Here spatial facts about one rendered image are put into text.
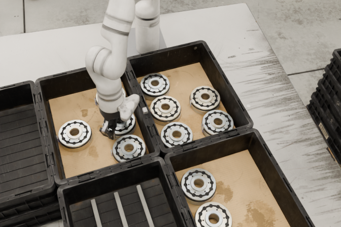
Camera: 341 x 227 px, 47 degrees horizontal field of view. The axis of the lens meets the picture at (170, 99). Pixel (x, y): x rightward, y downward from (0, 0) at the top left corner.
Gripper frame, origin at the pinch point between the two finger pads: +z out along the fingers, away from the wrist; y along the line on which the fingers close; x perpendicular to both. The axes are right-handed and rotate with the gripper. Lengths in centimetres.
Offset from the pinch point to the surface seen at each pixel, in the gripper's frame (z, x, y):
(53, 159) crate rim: -7.5, -8.7, 19.9
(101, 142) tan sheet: 2.2, -2.6, 4.9
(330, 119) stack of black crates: 57, 77, -80
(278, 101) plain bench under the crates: 15, 47, -45
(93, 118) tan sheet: 2.2, -9.4, -2.3
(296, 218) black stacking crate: -3, 59, 9
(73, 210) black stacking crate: 2.4, 0.5, 27.8
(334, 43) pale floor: 86, 77, -173
